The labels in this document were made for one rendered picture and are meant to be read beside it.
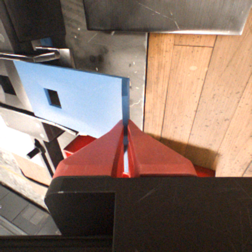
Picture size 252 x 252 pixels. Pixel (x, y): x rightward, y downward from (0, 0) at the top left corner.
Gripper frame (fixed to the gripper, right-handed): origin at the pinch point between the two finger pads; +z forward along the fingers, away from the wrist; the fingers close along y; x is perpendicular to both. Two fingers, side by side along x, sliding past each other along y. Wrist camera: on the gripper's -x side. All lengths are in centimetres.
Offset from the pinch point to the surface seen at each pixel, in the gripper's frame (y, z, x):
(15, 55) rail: 11.3, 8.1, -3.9
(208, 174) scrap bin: -12.3, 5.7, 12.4
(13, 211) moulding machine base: 300, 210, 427
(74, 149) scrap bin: 9.2, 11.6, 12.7
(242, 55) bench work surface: -11.6, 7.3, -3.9
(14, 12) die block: 11.3, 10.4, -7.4
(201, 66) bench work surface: -8.5, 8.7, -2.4
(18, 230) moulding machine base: 263, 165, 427
